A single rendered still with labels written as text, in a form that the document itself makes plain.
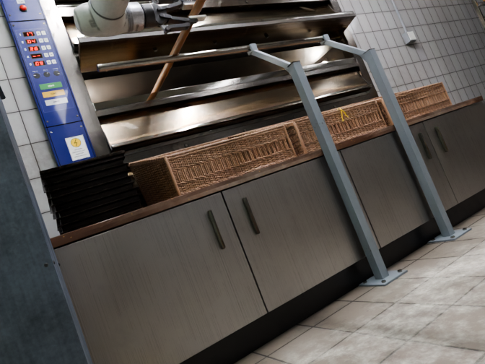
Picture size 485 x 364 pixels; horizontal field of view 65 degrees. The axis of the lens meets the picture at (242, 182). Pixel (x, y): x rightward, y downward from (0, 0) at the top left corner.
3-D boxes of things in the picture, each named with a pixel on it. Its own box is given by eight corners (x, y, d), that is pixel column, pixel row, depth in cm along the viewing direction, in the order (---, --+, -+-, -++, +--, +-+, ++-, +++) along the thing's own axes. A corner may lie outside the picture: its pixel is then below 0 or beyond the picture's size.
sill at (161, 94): (94, 115, 181) (91, 108, 181) (350, 66, 270) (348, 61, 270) (95, 110, 176) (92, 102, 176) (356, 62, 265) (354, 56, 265)
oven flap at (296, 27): (79, 42, 165) (80, 73, 182) (356, 15, 254) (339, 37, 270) (78, 37, 166) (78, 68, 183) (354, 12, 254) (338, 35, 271)
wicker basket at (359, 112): (252, 183, 201) (233, 135, 203) (327, 157, 229) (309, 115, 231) (306, 154, 159) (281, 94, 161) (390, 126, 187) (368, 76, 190)
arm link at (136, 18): (126, 37, 129) (143, 36, 131) (130, 22, 121) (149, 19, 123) (118, 14, 129) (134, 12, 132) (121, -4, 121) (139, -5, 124)
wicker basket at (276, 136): (146, 219, 172) (125, 164, 174) (247, 185, 200) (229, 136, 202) (177, 197, 130) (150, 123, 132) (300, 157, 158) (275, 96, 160)
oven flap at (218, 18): (74, 51, 178) (61, 24, 185) (339, 22, 266) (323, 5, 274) (74, 43, 174) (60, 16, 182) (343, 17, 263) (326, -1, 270)
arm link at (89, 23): (126, 41, 129) (133, 18, 118) (79, 46, 122) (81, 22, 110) (116, 12, 130) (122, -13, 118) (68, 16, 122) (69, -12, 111)
